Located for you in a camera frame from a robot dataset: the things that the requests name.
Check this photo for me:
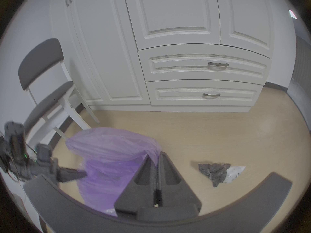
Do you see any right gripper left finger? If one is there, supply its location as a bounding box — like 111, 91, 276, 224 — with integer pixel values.
114, 154, 156, 216

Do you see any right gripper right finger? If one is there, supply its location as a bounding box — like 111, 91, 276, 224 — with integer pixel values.
157, 151, 202, 215

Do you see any purple plastic bag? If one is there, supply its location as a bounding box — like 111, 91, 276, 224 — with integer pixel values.
65, 127, 162, 216

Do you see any crumpled black plastic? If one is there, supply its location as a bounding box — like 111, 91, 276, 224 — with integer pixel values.
198, 163, 231, 188

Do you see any clear printed wrapper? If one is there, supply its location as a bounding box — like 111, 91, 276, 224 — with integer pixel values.
224, 165, 246, 184

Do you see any white chair with grey seat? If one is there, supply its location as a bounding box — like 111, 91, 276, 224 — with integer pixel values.
18, 38, 100, 141

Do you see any white wardrobe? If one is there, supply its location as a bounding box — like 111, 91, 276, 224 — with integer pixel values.
48, 0, 273, 113

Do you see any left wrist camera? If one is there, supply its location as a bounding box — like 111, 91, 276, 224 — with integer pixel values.
36, 143, 52, 166

